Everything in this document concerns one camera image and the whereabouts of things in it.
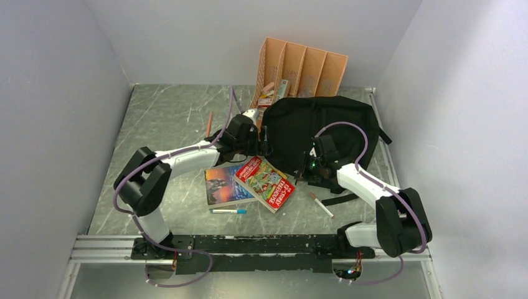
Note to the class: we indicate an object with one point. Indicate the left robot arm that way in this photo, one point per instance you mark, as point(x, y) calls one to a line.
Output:
point(143, 182)

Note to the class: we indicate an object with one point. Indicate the sunset cover book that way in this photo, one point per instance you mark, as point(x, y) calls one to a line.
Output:
point(222, 190)

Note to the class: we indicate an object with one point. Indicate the brown white marker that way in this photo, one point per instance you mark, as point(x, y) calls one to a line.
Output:
point(321, 205)

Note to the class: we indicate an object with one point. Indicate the pink white small box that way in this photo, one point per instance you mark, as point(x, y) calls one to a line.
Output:
point(264, 102)

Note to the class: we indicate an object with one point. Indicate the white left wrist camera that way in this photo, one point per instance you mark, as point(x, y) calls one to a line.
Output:
point(252, 114)

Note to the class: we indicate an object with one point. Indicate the pink eraser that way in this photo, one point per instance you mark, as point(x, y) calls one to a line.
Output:
point(267, 88)

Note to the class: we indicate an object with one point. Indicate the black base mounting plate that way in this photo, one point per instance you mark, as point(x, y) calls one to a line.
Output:
point(244, 253)

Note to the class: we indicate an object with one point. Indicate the blue white pen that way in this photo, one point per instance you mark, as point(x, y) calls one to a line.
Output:
point(228, 211)

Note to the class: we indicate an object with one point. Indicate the black student backpack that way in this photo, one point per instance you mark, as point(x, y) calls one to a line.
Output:
point(292, 122)

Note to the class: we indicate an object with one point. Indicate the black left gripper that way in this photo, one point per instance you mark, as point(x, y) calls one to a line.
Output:
point(264, 148)

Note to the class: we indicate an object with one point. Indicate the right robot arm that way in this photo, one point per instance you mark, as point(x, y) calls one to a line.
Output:
point(400, 225)

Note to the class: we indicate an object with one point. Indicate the orange marker pen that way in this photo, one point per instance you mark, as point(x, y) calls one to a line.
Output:
point(209, 124)

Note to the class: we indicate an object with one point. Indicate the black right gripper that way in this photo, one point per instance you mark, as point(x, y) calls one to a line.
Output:
point(313, 178)

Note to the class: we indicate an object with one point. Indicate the green white box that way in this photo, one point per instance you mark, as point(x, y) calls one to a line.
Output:
point(283, 89)

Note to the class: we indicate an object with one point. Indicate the orange plastic desk organizer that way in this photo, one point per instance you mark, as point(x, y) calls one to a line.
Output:
point(312, 72)

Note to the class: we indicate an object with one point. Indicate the red treehouse book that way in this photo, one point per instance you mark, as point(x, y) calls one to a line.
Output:
point(265, 183)

